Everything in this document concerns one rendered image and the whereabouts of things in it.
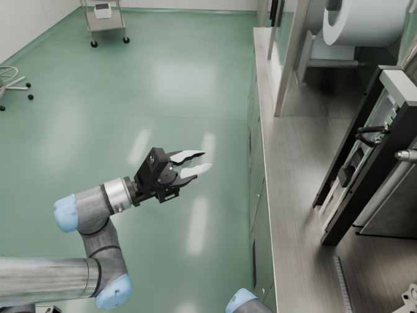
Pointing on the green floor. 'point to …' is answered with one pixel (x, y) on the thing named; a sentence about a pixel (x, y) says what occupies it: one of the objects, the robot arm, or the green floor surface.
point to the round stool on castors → (12, 84)
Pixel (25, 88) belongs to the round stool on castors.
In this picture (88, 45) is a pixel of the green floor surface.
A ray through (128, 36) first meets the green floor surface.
